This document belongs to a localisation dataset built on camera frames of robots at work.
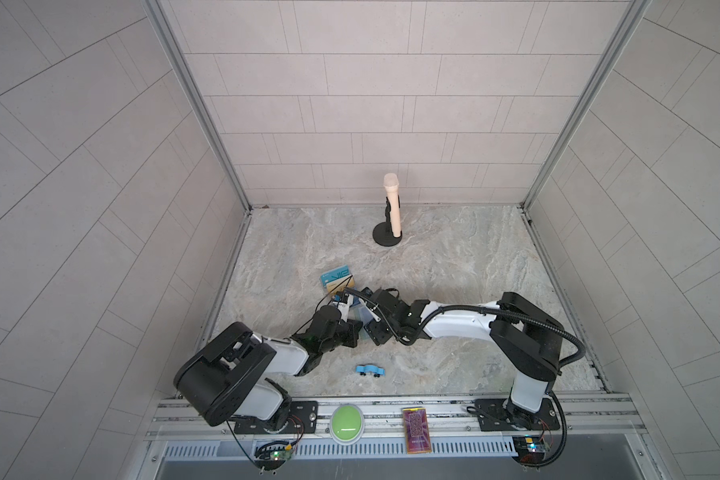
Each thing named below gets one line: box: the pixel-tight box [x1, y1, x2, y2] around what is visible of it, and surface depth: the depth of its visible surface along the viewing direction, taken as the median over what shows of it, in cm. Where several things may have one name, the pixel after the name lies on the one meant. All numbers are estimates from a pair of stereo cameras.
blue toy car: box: [356, 364, 386, 378], surface depth 79 cm
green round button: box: [330, 403, 365, 445], surface depth 71 cm
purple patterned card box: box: [402, 407, 432, 454], surface depth 69 cm
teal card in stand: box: [320, 264, 351, 287], surface depth 93 cm
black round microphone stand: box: [372, 197, 403, 247], surface depth 107 cm
